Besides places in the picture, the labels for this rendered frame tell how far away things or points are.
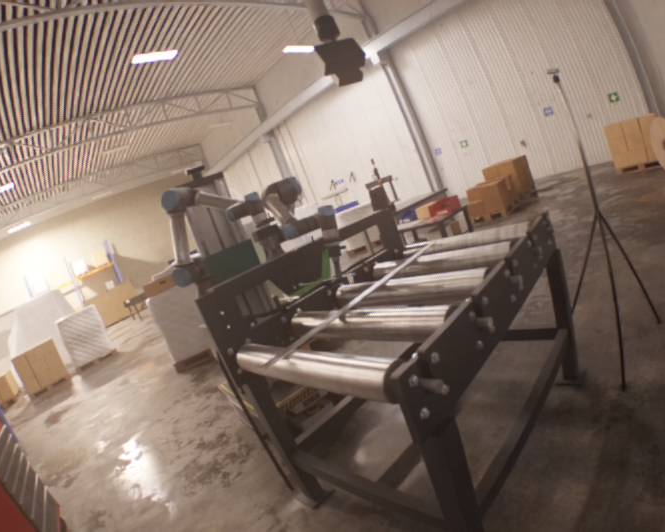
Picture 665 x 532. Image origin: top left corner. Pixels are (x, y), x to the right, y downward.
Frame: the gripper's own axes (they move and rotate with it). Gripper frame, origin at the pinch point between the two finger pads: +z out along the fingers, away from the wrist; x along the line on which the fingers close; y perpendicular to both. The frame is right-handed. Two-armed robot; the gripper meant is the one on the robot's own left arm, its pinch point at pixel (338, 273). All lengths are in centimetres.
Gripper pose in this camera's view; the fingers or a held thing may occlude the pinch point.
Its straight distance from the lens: 166.5
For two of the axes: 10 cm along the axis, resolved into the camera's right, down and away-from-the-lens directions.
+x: -0.8, -0.9, 9.9
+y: 9.8, -2.0, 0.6
